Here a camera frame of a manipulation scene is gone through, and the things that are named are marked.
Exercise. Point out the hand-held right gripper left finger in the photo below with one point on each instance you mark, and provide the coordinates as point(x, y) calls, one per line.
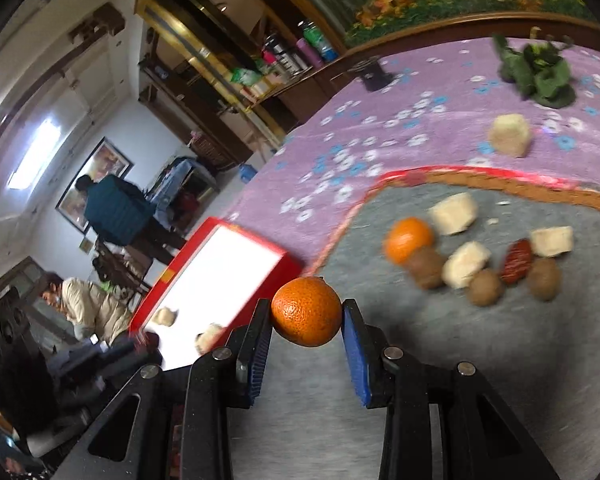
point(257, 355)

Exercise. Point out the grey felt mat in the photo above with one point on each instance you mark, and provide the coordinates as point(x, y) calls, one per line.
point(480, 360)

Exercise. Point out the red box with white inside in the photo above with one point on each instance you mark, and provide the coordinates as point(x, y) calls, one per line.
point(230, 270)

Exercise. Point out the beige walnut on tablecloth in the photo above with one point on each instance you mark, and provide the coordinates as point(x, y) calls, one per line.
point(510, 135)

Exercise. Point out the beige pastry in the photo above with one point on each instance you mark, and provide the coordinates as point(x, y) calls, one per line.
point(465, 262)
point(207, 336)
point(452, 215)
point(552, 240)
point(164, 317)

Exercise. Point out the small wall frame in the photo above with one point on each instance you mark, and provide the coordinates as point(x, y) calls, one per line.
point(85, 245)

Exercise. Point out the purple floral tablecloth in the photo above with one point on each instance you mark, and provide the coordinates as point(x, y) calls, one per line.
point(380, 110)

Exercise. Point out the brown longan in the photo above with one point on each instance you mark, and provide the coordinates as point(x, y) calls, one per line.
point(425, 267)
point(545, 277)
point(485, 287)

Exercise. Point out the red date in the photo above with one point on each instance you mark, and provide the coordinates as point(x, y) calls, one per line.
point(517, 260)

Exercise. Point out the red thermos flask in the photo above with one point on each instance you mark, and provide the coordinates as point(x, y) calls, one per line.
point(270, 57)

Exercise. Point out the orange mandarin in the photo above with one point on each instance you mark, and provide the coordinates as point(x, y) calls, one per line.
point(307, 312)
point(409, 240)

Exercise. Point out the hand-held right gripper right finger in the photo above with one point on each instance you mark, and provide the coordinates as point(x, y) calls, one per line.
point(355, 360)

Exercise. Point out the slatted wooden cabinet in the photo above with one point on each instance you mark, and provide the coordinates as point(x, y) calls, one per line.
point(211, 149)

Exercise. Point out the black speaker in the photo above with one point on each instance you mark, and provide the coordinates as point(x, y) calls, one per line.
point(10, 340)

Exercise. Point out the ceiling light panel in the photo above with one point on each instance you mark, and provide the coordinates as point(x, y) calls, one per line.
point(35, 152)

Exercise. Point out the green plastic bag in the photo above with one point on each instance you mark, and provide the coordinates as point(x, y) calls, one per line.
point(245, 76)

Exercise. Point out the green plastic bottle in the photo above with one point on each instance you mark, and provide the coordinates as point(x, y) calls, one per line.
point(314, 37)

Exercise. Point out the purple bottle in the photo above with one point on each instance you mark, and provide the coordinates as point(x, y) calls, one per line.
point(305, 52)

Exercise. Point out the small cardboard box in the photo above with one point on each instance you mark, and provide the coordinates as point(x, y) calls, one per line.
point(262, 87)

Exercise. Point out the wooden chair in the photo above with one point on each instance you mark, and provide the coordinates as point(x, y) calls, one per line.
point(120, 272)

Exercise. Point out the framed wall painting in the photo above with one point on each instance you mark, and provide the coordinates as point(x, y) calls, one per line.
point(110, 160)

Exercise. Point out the green leafy vegetable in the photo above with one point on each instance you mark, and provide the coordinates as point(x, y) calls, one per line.
point(535, 72)

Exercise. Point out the blue table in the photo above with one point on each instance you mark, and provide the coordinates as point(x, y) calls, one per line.
point(177, 180)

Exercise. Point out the golden pillar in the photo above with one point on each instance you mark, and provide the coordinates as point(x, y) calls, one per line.
point(190, 35)

